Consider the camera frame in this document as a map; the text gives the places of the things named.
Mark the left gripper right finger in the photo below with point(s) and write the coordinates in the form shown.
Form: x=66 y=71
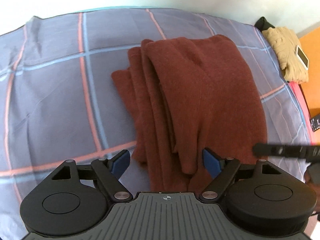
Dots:
x=259 y=198

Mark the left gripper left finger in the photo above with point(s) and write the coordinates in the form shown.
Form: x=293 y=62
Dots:
x=75 y=198

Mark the dark red knit sweater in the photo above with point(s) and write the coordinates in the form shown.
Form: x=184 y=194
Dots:
x=186 y=95

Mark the white smartphone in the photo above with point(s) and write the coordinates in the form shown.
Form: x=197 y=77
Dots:
x=302 y=57

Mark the blue plaid bed sheet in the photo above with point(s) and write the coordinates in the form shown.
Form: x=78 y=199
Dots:
x=58 y=100

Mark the orange wooden nightstand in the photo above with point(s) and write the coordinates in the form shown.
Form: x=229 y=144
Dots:
x=311 y=47

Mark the folded beige garment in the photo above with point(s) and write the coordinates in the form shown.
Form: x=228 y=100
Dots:
x=284 y=42

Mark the black garment by pillow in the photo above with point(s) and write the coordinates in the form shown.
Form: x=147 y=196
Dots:
x=262 y=24

